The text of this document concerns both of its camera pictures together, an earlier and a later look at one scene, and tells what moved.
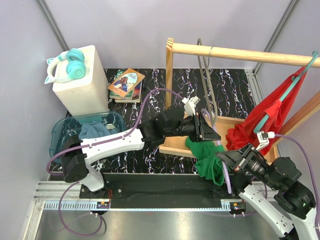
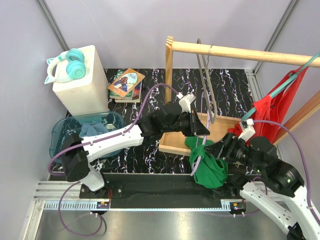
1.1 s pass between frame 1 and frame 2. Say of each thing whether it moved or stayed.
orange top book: stayed
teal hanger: moved
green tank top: moved
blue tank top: stayed
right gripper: moved
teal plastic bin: stayed
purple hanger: moved
